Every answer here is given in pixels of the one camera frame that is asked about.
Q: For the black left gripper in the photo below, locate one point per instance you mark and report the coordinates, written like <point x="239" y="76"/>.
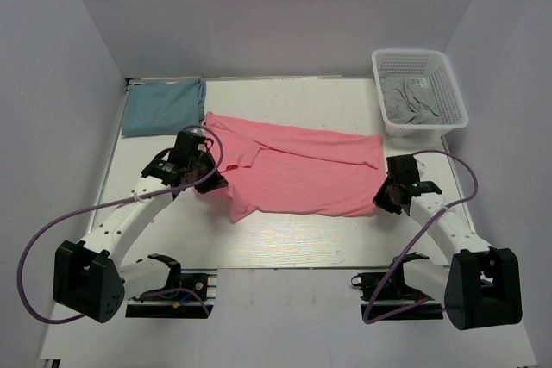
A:
<point x="216" y="182"/>

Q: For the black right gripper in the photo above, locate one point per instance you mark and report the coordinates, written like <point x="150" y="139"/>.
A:
<point x="381" y="201"/>

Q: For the pink t shirt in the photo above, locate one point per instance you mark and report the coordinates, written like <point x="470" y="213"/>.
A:
<point x="290" y="170"/>

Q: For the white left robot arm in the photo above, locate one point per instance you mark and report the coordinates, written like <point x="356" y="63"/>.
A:
<point x="90" y="276"/>

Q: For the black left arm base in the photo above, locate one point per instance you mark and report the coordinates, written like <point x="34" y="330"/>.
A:
<point x="158" y="287"/>

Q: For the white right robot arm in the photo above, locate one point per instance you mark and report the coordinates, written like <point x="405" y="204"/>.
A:
<point x="477" y="284"/>

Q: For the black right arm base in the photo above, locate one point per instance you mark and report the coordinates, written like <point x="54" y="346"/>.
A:
<point x="406" y="303"/>

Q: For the teal folded t shirt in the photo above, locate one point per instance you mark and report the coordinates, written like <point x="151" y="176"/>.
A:
<point x="162" y="108"/>

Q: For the grey t shirt in basket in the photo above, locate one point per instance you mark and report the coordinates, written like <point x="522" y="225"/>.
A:
<point x="409" y="101"/>

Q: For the white plastic basket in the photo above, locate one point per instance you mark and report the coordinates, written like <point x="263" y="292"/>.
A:
<point x="431" y="67"/>

